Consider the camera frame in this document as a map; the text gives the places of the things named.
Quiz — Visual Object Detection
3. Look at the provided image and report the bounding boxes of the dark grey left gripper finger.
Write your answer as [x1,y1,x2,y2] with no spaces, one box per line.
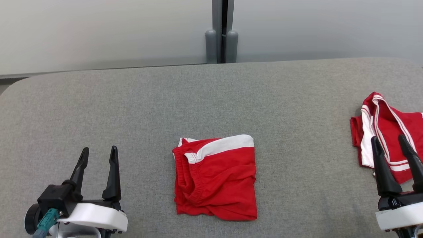
[61,147,90,201]
[101,145,122,202]

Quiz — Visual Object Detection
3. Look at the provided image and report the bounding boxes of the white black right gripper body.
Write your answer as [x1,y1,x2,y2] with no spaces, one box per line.
[375,191,423,231]

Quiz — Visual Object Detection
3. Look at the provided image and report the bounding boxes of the grey partition post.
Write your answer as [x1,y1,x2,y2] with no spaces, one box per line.
[205,0,239,64]

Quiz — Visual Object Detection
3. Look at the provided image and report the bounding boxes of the red shirt with white stripes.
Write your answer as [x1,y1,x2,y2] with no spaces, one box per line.
[350,92,423,185]

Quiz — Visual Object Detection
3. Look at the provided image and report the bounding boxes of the red shorts with white hem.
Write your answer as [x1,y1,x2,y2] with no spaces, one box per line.
[172,134,258,221]

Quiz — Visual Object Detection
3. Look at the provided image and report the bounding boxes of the grey wall baseboard rail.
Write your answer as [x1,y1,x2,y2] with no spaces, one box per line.
[0,62,209,79]

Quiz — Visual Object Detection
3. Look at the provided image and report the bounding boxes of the teal camera cable connector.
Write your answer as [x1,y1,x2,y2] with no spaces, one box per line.
[32,208,60,238]

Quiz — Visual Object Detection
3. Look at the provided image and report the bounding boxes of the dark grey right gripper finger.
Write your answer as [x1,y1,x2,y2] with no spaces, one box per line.
[398,134,423,193]
[370,136,403,197]

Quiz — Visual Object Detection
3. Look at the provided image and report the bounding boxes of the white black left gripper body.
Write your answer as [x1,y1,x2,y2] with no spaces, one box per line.
[58,199,129,233]

